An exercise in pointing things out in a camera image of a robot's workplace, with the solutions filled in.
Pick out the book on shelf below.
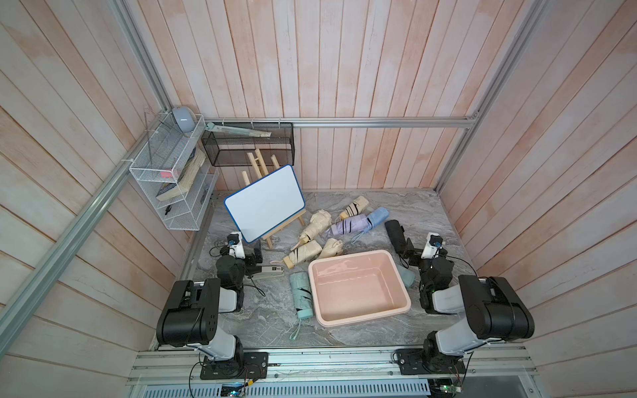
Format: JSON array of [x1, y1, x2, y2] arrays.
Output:
[[156, 147, 206, 202]]

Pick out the blue framed whiteboard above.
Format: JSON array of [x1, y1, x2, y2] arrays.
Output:
[[224, 165, 305, 244]]

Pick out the black mesh basket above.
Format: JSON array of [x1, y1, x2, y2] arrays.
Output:
[[201, 121, 296, 167]]

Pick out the beige umbrella with wooden handle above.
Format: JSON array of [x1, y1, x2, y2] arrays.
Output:
[[292, 210, 332, 250]]

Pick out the mint green umbrella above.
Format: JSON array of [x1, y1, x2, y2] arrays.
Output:
[[396, 265, 416, 289], [290, 272, 315, 341]]

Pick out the pink plastic storage box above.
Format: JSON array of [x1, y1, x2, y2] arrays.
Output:
[[308, 250, 411, 328]]

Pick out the small beige striped umbrella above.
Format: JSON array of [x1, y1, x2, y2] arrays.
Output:
[[339, 196, 369, 220]]

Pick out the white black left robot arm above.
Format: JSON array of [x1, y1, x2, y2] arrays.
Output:
[[156, 242, 263, 365]]

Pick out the beige black-striped umbrella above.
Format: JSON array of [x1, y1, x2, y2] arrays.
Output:
[[283, 240, 322, 269]]

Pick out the grey round speaker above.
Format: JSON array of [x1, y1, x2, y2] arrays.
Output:
[[172, 106, 197, 134]]

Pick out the black folded umbrella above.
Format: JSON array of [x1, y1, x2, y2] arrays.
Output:
[[384, 220, 407, 256]]

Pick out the white wire shelf rack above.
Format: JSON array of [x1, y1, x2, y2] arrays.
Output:
[[129, 112, 219, 231]]

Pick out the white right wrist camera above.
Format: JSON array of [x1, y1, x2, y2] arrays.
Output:
[[421, 232, 444, 260]]

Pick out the beige umbrella black lining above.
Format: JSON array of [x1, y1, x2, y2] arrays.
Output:
[[318, 238, 343, 259]]

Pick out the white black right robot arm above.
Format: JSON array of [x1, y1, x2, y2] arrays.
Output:
[[395, 235, 535, 375]]

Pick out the purple folded umbrella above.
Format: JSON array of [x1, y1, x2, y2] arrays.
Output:
[[323, 214, 372, 237]]

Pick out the beige black stapler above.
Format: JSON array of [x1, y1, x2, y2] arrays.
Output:
[[252, 265, 285, 280]]

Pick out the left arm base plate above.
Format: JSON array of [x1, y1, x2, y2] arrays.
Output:
[[200, 352, 269, 381]]

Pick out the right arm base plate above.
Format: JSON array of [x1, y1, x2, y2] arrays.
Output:
[[392, 348, 466, 376]]

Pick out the light blue folded umbrella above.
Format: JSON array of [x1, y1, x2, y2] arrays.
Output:
[[365, 207, 389, 232]]

